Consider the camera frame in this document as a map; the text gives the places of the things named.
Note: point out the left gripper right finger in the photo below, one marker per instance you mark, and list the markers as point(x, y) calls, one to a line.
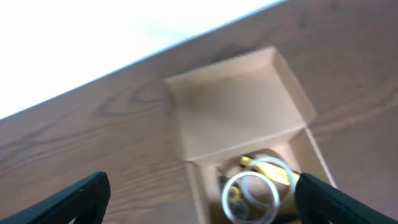
point(319, 203)

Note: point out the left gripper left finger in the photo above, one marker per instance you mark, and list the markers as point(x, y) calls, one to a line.
point(83, 202)

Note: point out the clear tape roll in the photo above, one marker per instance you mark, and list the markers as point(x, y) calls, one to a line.
point(287, 201)

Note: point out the white tape roll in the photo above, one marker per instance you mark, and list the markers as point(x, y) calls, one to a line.
point(271, 213)

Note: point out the yellow black correction tape dispenser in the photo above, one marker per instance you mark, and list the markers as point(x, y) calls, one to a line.
point(239, 205)

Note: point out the brown cardboard box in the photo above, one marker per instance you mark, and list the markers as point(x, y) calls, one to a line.
point(251, 104)

